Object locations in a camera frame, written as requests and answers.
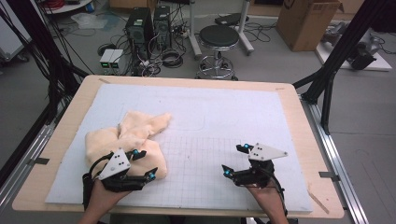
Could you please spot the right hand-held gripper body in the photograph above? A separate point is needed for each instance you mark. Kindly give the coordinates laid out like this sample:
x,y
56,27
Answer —
x,y
261,174

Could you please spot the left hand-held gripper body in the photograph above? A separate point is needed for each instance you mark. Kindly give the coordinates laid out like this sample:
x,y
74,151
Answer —
x,y
113,165

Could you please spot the cream towel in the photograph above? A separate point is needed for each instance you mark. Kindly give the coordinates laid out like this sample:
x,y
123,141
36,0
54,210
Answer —
x,y
134,130

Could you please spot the person's right hand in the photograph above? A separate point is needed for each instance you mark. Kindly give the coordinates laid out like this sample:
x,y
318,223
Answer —
x,y
269,197

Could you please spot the person's left hand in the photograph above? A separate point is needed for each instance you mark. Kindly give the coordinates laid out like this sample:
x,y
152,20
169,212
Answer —
x,y
104,199

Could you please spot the white foam grid mat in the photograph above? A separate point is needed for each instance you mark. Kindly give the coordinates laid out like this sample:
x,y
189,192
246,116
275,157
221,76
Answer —
x,y
218,109

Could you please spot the thin wooden stick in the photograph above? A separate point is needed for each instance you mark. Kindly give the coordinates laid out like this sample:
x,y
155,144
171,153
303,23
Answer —
x,y
318,201

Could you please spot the grey metal clip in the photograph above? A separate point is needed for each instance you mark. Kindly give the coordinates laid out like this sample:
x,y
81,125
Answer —
x,y
328,175
39,161

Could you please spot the white power supply unit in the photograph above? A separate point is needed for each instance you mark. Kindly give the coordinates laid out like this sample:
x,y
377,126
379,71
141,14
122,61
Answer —
x,y
116,59
105,59

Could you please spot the black round stool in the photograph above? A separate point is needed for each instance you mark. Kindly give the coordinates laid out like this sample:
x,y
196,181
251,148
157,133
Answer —
x,y
219,35

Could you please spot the white stand leg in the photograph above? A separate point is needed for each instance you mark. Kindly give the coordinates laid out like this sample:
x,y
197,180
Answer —
x,y
244,31
193,37

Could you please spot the large black computer tower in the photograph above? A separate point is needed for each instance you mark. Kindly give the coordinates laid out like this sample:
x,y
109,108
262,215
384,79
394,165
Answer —
x,y
138,28

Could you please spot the slim black computer tower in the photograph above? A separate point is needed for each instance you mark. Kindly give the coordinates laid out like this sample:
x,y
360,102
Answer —
x,y
162,28

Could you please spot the black flat case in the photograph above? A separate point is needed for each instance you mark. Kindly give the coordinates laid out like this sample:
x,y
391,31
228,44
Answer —
x,y
230,19

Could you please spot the brown cardboard box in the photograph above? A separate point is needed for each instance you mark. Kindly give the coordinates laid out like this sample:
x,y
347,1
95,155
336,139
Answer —
x,y
305,28

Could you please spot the clear plastic bag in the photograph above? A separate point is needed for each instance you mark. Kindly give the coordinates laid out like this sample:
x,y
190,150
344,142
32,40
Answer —
x,y
88,21

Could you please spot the black machine part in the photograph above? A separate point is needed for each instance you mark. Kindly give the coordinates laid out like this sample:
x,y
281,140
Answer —
x,y
362,57

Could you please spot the white board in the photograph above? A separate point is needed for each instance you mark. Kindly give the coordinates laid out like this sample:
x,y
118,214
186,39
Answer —
x,y
383,64

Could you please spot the white cabinet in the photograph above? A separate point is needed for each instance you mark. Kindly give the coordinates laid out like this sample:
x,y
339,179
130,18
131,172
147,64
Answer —
x,y
9,40

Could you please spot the round white table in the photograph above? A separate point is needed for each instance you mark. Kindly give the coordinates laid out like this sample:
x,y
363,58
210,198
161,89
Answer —
x,y
67,6

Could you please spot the aluminium rail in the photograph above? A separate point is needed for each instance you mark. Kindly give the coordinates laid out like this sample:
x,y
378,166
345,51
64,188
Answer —
x,y
34,146
347,193

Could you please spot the black metal frame post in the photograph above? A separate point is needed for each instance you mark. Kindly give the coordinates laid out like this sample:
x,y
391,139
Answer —
x,y
339,53

